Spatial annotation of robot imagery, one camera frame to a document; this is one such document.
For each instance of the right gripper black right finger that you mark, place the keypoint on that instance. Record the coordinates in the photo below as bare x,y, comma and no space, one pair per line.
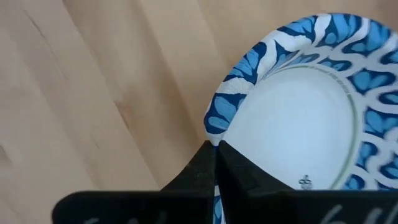
295,208

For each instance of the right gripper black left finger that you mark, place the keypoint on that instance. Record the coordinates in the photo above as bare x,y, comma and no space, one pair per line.
140,208

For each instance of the blue patterned paper plate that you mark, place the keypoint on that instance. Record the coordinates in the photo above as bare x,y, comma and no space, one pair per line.
295,124

